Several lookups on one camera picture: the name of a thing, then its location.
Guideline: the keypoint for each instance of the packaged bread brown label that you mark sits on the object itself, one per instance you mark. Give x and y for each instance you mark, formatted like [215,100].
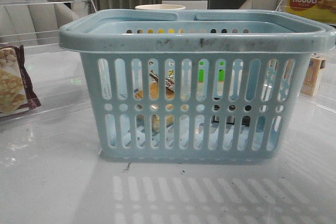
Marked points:
[155,107]

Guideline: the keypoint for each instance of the light blue plastic basket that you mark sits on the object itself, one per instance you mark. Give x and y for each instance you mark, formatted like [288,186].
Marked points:
[266,54]

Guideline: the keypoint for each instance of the green bottle behind basket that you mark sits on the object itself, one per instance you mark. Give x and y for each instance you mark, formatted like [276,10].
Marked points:
[220,71]

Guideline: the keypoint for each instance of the beige paper cup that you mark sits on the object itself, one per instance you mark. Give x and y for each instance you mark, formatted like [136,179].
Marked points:
[160,7]

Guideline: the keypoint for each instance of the brown cracker snack bag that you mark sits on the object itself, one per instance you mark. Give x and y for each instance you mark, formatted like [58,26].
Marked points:
[17,94]

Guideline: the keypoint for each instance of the small beige biscuit box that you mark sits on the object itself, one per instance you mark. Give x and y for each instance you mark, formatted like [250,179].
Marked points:
[312,80]

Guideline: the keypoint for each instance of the clear acrylic shelf left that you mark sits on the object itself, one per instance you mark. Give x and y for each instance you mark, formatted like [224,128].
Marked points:
[34,24]

